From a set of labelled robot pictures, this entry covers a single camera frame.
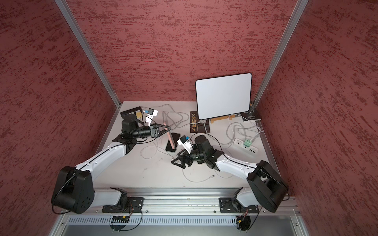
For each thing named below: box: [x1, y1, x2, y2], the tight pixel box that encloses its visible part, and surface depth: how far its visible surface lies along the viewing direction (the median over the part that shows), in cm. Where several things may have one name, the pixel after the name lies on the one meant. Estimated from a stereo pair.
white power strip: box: [233, 138, 259, 155], surface depth 96 cm
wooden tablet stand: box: [210, 114, 236, 124], surface depth 108 cm
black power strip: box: [120, 106, 143, 119], surface depth 112 cm
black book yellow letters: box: [189, 111, 211, 133], surface depth 109 cm
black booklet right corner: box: [240, 109, 262, 121], surface depth 116 cm
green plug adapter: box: [243, 138, 253, 148], surface depth 93 cm
